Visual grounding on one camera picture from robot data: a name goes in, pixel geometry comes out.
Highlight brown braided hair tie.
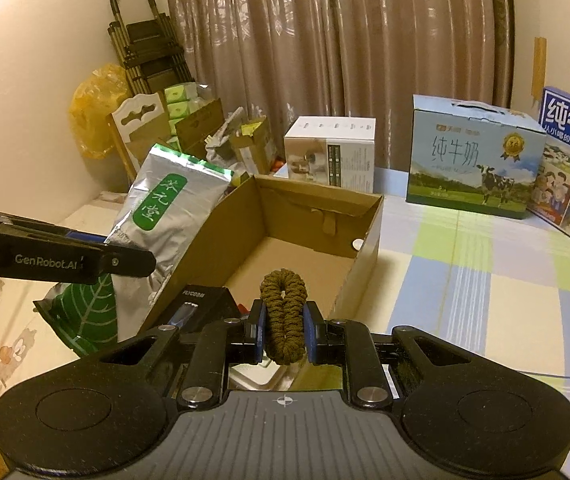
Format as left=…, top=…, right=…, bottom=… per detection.
left=259, top=269, right=312, bottom=366

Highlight yellow plastic bag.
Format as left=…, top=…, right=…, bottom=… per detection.
left=68, top=63, right=132, bottom=161

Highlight white cardboard carry handle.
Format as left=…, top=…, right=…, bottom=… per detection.
left=106, top=92, right=172, bottom=182

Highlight white appliance box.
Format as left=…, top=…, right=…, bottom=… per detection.
left=283, top=116, right=377, bottom=193

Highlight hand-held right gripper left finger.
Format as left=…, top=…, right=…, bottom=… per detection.
left=95, top=300, right=268, bottom=408

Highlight brown patterned curtain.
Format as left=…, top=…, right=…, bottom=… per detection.
left=162, top=0, right=513, bottom=171

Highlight light blue milk carton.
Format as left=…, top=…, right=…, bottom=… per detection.
left=406, top=94, right=548, bottom=220

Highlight silver green leaf tea pouch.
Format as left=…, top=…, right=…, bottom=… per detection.
left=32, top=142, right=236, bottom=358

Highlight green tissue packs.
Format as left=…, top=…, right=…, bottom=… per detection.
left=164, top=82, right=212, bottom=136

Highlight small brown cardboard box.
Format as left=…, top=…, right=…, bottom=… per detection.
left=230, top=115, right=274, bottom=177

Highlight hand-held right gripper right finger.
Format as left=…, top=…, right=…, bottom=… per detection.
left=302, top=300, right=471, bottom=408

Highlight folded black step ladder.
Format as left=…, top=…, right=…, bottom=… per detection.
left=107, top=0, right=194, bottom=97

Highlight black product box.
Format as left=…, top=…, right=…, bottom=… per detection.
left=167, top=286, right=242, bottom=333

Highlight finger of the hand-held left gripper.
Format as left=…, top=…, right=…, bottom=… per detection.
left=67, top=231, right=157, bottom=279

